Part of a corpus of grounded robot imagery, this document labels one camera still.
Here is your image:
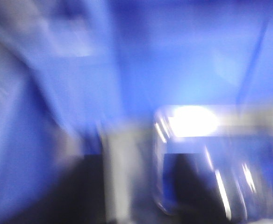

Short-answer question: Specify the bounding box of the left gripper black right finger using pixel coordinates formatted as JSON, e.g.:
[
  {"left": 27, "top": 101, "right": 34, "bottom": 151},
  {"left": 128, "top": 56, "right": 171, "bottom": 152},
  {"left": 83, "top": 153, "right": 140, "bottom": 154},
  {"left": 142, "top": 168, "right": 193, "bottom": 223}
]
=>
[{"left": 166, "top": 154, "right": 225, "bottom": 224}]

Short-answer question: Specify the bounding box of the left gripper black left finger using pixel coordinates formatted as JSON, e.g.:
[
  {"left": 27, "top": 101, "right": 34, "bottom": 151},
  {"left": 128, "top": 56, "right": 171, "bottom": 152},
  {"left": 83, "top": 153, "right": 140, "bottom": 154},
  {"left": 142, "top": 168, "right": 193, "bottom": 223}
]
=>
[{"left": 40, "top": 154, "right": 111, "bottom": 224}]

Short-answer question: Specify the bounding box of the large blue bin right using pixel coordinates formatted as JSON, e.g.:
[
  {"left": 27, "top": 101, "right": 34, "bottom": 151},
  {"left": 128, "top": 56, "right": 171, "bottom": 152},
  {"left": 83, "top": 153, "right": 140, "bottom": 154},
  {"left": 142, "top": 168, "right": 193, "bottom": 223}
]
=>
[{"left": 0, "top": 0, "right": 273, "bottom": 154}]

